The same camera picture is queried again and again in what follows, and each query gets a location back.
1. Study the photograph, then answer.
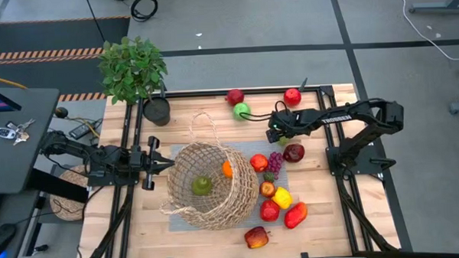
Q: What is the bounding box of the key bunch with fob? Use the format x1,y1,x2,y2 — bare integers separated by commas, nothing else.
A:
0,118,37,147

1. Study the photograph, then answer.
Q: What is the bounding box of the round red-orange fruit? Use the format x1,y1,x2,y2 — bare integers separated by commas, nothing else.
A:
249,153,269,174

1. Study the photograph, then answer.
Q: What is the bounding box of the green potted plant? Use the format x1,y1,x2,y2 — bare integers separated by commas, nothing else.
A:
96,34,172,129

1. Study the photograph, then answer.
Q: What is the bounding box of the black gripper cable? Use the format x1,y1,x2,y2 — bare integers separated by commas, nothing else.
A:
239,100,291,124

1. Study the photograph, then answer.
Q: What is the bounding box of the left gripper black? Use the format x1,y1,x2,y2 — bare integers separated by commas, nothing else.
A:
129,135,177,192

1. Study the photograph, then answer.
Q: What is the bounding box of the plain red apple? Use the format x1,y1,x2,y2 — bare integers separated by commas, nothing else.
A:
259,199,282,223

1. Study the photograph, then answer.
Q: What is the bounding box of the black computer mouse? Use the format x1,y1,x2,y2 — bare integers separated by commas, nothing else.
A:
0,222,18,258

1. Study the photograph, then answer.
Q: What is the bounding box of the black hazard-striped floor mat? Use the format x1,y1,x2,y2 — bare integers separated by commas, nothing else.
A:
0,16,134,104

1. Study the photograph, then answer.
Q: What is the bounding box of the green bell pepper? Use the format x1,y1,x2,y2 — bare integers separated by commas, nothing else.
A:
190,175,213,197

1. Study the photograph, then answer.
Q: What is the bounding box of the dark red pomegranate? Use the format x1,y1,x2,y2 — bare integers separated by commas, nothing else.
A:
226,88,246,107

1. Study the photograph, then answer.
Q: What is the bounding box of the orange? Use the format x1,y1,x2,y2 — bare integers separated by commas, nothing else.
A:
221,159,234,180

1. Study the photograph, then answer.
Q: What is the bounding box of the bright green apple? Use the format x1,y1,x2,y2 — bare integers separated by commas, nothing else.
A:
233,102,252,121

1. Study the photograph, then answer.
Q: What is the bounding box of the black aluminium table frame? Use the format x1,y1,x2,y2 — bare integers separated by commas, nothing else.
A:
69,82,415,258

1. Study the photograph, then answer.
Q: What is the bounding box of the dark red apple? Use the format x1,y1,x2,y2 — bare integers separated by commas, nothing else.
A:
282,142,306,164

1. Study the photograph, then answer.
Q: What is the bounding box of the woven wicker basket with handles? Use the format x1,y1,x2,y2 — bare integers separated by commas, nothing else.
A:
155,109,262,234

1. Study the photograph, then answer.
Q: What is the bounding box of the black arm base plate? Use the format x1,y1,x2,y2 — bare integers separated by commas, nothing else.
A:
86,168,141,188
325,144,397,177

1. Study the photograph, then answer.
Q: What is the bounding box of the coiled black cable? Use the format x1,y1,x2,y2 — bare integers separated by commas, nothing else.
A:
129,0,160,24

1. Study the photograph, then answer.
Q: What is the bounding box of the yellow cable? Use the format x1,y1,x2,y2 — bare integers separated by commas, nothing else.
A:
0,70,28,91

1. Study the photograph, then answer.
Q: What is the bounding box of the bright red tomato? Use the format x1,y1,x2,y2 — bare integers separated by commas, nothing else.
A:
282,87,303,107

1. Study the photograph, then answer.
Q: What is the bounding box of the small red-yellow apple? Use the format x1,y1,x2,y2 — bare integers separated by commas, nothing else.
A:
259,180,278,199

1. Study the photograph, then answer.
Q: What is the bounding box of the purple grape bunch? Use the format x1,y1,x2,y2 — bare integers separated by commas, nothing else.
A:
265,151,285,181

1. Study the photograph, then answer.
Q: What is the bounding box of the grey woven placemat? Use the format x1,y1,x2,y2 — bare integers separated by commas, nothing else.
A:
165,139,295,232

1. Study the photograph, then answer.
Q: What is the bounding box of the yellow bell pepper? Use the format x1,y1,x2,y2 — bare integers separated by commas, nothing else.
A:
271,186,295,211

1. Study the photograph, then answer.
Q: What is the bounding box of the black desk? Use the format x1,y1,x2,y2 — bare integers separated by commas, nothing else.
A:
0,85,64,195

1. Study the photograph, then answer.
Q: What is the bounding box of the black power adapter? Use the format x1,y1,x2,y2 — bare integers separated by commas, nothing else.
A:
68,120,97,141

